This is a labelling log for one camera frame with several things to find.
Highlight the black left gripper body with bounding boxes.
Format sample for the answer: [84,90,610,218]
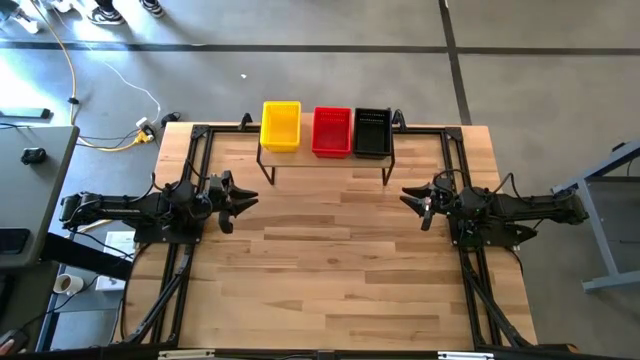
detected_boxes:
[203,169,236,216]

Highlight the small black device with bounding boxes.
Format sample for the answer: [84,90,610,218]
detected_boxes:
[20,146,49,166]

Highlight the silver bracket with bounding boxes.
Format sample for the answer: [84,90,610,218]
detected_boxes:
[157,348,217,360]
[437,351,496,360]

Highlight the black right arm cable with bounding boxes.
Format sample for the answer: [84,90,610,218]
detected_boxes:
[432,168,517,195]

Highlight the white power strip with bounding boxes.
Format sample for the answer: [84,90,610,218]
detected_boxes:
[135,115,157,137]

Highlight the black support beam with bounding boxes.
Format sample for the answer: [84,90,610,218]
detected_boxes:
[39,231,135,282]

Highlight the black handheld device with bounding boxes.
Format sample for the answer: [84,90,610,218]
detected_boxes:
[0,327,30,357]

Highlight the black tablet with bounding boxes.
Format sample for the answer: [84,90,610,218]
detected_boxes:
[0,227,31,256]

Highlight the yellow cable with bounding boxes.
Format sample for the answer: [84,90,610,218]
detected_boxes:
[28,0,155,152]

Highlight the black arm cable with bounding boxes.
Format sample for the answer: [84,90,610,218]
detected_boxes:
[432,168,517,195]
[149,158,211,201]

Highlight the white box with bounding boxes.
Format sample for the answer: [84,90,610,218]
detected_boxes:
[94,229,137,293]

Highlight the white mug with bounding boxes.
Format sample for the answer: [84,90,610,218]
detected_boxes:
[52,273,85,297]

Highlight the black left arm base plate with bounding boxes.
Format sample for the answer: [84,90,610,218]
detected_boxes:
[134,219,206,245]

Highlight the black aluminium extrusion frame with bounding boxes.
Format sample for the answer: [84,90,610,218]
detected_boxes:
[119,122,539,351]

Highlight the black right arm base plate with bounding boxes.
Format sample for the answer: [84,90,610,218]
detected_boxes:
[447,219,521,250]

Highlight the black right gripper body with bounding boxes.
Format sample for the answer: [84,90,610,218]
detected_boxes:
[428,174,455,221]

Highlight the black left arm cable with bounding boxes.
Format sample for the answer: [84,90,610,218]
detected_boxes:
[149,158,211,201]

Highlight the person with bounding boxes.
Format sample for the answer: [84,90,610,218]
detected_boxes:
[86,0,166,27]
[0,0,74,34]

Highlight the white cable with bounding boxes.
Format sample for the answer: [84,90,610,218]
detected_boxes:
[102,59,163,124]

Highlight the pale yellow hose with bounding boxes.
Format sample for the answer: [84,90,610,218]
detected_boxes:
[74,217,115,235]

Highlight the grey side table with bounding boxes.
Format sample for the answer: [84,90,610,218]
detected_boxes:
[0,124,81,271]

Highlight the grey-blue metal table frame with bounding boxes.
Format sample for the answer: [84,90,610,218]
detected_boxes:
[550,138,640,294]

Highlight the wooden shelf with black legs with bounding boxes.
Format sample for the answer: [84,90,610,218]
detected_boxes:
[255,112,397,187]

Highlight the black flat bar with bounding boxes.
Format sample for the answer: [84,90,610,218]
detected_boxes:
[0,106,53,121]

